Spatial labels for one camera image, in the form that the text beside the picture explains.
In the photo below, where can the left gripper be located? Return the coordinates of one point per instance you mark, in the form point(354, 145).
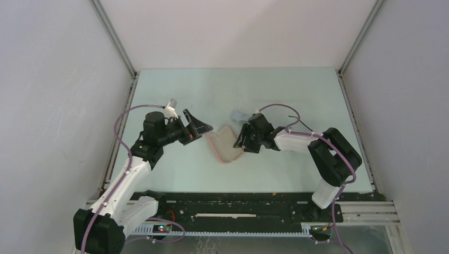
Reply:
point(185, 135)

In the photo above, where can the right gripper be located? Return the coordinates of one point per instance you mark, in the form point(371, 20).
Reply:
point(250, 147)

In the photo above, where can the pink glasses case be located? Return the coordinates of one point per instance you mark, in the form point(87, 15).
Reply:
point(222, 143)

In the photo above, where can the light blue cleaning cloth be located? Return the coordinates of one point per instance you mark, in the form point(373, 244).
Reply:
point(239, 116)

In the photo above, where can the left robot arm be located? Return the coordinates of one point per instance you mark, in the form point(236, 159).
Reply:
point(105, 226)

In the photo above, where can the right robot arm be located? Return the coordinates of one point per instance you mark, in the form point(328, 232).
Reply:
point(335, 158)

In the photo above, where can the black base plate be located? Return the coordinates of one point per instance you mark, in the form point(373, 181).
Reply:
point(244, 212)

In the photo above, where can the blue toothed cable duct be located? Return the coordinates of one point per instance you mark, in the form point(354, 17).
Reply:
point(147, 230)

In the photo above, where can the aluminium frame rail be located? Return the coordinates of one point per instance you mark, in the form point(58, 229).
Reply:
point(368, 214)

